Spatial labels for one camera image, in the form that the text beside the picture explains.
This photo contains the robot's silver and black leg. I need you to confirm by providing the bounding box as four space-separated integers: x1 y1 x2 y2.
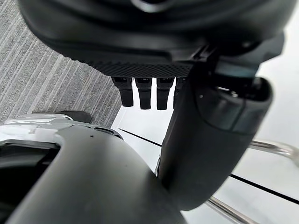
0 113 187 224

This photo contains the robot's dark foot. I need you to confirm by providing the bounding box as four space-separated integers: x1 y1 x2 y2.
55 110 93 124

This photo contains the chrome cabinet handle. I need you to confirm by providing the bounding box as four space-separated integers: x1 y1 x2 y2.
154 156 259 224
251 139 299 164

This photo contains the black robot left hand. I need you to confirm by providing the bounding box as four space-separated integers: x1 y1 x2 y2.
17 0 288 211

